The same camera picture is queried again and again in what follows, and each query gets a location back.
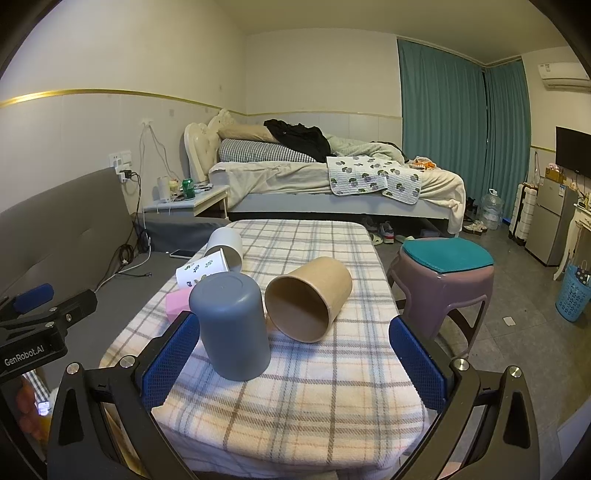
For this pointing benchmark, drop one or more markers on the narrow teal curtain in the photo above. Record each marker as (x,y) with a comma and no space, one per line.
(505,138)

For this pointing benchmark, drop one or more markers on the leaf-print quilted mat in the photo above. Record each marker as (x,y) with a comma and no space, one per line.
(360,177)

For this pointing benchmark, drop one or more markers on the white socket with plugs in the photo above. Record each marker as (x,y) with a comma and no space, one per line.
(121,162)

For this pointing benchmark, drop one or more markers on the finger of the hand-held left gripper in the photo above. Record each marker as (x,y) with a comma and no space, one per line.
(76,304)
(33,295)

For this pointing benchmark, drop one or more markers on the large water bottle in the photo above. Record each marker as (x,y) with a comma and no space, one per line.
(490,212)

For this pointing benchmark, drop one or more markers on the bed with white headboard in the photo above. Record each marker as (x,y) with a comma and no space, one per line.
(286,177)

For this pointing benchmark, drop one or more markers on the grey sneaker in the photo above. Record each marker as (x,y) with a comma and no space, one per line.
(387,233)

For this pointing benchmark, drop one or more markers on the white desk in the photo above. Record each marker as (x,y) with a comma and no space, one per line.
(579,230)

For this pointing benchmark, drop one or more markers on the light green blanket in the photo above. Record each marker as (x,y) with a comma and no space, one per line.
(360,146)

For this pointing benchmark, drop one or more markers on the white nightstand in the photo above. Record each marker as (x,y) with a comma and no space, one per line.
(203,201)

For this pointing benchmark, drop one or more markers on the white jar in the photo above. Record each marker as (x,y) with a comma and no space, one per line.
(163,189)

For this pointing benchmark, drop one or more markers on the white air conditioner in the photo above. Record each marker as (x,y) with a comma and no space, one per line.
(565,74)

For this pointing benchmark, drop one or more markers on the green can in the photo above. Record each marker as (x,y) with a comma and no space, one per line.
(188,189)

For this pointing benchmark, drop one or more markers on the white plastic cup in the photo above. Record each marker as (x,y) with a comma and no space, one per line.
(224,240)

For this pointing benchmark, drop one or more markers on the purple plastic stool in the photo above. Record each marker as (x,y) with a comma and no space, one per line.
(434,300)

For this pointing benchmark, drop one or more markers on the orange packet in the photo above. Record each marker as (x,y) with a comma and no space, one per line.
(422,162)

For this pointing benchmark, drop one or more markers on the brown paper cup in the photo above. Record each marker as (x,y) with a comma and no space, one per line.
(323,281)

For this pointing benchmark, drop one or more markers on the black clothing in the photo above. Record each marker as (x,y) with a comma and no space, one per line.
(300,136)

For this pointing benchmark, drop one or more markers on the wide teal curtain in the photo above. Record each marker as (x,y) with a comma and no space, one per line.
(438,101)

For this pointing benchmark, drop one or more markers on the smartphone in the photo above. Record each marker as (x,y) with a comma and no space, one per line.
(183,253)

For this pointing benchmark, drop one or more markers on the blue-grey plastic cup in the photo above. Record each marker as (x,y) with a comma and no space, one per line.
(231,332)

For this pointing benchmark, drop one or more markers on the cardboard box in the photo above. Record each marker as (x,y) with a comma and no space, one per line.
(554,174)

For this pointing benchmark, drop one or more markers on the teal seat cushion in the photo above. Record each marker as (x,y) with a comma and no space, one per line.
(445,254)

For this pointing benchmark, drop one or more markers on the checked pillow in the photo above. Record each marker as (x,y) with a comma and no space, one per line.
(258,151)

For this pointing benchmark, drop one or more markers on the pink block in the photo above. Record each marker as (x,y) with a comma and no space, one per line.
(178,304)

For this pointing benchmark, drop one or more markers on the plaid cloth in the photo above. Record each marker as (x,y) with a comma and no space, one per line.
(300,401)

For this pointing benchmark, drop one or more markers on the light slipper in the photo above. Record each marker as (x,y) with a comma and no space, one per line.
(375,239)

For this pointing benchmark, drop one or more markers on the beige pillow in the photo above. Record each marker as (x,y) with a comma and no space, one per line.
(244,133)

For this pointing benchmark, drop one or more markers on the white suitcase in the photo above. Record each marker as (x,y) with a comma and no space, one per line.
(521,217)

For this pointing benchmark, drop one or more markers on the white leaf-print paper cup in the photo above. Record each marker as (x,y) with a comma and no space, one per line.
(201,273)

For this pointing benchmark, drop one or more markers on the blue laundry basket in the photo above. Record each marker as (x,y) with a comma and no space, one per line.
(570,295)

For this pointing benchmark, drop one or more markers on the black television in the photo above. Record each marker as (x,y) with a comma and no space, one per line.
(572,150)

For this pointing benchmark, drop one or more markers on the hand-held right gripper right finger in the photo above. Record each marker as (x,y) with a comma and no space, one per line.
(415,360)

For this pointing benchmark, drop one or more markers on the grey fridge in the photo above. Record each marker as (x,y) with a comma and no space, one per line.
(549,221)

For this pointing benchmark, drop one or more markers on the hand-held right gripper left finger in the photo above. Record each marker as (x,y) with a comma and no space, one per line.
(171,360)

